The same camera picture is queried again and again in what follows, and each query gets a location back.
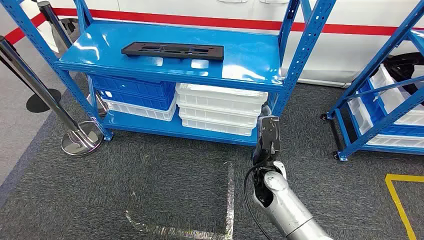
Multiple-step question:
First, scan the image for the black plastic frame part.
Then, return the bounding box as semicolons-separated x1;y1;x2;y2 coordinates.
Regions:
120;41;225;62

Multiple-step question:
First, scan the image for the blue metal shelf rack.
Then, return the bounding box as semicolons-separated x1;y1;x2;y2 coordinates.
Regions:
0;0;338;148

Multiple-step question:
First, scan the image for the silver floor tape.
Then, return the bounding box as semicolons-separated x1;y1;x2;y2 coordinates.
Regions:
125;161;235;240

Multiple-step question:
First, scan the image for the blue wheeled rack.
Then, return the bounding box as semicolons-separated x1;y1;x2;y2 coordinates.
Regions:
320;0;424;162

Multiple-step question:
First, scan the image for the blue plastic crate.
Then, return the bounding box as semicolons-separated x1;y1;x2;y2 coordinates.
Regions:
97;89;176;112
90;74;176;100
358;79;424;137

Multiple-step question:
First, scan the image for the yellow floor tape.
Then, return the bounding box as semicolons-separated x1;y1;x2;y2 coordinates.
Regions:
384;174;424;240

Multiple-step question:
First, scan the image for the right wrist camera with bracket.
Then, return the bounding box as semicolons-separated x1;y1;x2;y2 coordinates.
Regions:
257;114;282;157

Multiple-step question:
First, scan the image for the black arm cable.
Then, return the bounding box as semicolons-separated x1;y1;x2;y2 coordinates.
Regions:
243;163;273;240

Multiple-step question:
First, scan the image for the chrome stanchion post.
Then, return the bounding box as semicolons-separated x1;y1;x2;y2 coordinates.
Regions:
37;0;110;117
0;35;104;158

